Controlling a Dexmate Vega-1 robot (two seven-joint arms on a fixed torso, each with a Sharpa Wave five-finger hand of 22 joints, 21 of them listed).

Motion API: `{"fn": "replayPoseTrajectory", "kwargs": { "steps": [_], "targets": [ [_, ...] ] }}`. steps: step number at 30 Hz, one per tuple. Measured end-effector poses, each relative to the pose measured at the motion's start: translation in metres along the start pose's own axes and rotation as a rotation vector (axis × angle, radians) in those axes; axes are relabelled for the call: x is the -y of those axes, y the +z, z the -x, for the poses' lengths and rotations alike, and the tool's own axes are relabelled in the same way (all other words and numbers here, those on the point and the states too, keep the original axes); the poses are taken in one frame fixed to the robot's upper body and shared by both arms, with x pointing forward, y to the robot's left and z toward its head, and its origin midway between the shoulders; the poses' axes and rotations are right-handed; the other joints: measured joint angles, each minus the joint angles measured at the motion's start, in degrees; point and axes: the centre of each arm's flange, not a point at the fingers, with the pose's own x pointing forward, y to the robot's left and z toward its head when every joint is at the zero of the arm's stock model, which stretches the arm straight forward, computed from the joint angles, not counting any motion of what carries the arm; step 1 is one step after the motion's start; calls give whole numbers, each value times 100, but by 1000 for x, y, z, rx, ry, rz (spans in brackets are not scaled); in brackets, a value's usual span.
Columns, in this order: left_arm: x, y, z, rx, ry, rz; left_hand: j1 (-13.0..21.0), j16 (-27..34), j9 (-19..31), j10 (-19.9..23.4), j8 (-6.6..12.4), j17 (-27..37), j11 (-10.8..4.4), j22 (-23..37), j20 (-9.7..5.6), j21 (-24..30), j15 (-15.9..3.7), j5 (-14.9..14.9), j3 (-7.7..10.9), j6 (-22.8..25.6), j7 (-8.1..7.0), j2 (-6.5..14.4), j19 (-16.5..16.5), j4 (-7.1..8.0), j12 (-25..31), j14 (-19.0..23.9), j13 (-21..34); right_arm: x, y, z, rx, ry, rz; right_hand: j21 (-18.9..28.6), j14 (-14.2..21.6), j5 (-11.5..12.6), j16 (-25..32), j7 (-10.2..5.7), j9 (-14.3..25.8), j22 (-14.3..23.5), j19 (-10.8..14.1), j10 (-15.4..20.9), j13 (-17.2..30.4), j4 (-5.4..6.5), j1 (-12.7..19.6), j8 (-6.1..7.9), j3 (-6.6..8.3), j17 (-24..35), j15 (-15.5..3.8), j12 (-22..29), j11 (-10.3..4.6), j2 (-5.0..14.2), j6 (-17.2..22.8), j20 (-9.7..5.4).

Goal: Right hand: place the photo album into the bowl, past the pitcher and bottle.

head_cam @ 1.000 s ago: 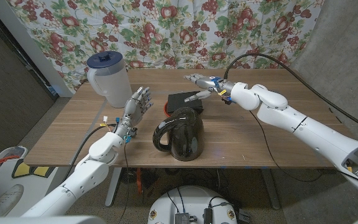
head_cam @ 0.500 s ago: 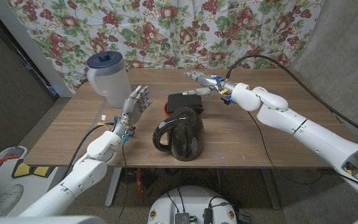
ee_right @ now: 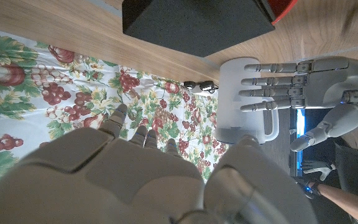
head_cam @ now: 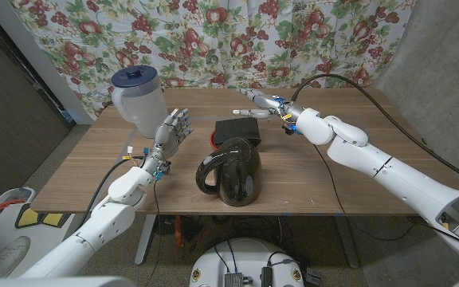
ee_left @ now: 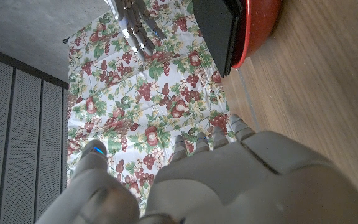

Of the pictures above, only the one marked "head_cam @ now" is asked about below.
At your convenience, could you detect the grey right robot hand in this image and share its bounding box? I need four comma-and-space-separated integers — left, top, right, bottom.
232, 88, 304, 120

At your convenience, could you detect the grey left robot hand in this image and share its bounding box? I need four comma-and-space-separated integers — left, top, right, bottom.
143, 108, 194, 176

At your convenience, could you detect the translucent pitcher with blue lid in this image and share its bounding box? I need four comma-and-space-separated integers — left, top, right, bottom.
111, 65, 170, 139

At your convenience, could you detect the floral backdrop cloth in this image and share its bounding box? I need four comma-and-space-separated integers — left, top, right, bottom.
8, 0, 418, 120

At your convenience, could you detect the glossy black kettle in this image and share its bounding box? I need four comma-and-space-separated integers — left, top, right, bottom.
195, 136, 263, 207

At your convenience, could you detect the black fan under table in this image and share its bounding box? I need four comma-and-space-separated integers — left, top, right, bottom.
152, 214, 177, 237

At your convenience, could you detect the white table leg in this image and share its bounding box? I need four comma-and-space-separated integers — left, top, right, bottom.
134, 214, 158, 266

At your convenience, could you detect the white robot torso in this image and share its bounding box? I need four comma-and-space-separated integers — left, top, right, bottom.
188, 238, 306, 287

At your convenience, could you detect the grey electronics box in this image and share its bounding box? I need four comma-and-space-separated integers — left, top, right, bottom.
224, 272, 245, 287

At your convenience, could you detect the yellow black patterned bag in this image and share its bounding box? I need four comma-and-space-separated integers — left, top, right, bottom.
14, 202, 75, 230

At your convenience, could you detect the dark grey door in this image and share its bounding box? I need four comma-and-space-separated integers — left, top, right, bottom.
0, 7, 73, 208

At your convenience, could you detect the black adapter box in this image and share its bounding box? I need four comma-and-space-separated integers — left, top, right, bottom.
260, 265, 273, 287

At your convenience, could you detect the white bin with orange item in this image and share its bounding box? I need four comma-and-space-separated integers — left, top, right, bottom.
0, 186, 37, 210

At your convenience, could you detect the white shoe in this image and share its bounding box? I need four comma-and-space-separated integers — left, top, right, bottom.
0, 235, 31, 276

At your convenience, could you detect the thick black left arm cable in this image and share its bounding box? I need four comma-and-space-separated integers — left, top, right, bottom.
76, 155, 147, 230

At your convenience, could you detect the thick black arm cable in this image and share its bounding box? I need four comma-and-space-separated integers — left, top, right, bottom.
76, 155, 147, 230
291, 73, 459, 191

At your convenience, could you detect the thin black left wrist cable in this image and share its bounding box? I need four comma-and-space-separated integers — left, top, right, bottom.
145, 181, 163, 287

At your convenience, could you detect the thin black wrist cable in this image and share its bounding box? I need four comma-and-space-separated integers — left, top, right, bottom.
312, 143, 459, 256
145, 181, 163, 287

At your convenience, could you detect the orange strap under table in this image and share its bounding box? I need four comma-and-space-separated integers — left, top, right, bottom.
175, 214, 183, 251

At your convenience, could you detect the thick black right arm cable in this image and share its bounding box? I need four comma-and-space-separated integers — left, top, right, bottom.
291, 73, 459, 191

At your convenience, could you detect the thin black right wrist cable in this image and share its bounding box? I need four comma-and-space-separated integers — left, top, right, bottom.
312, 143, 459, 256

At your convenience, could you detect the white door frame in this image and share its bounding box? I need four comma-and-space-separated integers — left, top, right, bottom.
0, 0, 95, 125

